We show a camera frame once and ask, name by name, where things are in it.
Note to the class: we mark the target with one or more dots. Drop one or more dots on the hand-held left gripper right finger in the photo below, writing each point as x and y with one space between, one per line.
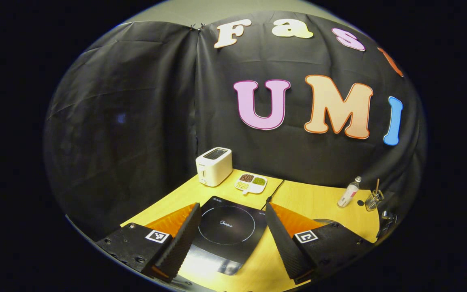
284 247

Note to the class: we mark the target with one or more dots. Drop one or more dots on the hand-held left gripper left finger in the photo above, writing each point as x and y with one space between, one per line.
183 243

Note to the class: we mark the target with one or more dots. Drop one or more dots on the black induction cooktop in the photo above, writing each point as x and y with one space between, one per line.
225 227

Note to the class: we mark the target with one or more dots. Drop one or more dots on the steel pot with soybeans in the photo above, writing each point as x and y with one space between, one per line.
326 222

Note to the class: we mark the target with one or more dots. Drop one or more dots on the clear utensil holder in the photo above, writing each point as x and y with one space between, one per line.
373 201

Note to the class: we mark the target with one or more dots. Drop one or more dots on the wooden stick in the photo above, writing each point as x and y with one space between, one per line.
377 186

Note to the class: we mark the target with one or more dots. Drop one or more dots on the clear plastic bottle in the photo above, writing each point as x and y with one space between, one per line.
348 194

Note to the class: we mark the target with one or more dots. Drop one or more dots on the white divided dish of beans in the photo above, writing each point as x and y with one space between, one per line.
251 183

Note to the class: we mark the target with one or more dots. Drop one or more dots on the white toaster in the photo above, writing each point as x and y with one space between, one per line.
214 167

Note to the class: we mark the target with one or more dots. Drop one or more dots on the small black cloth clip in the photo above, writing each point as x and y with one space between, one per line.
197 26

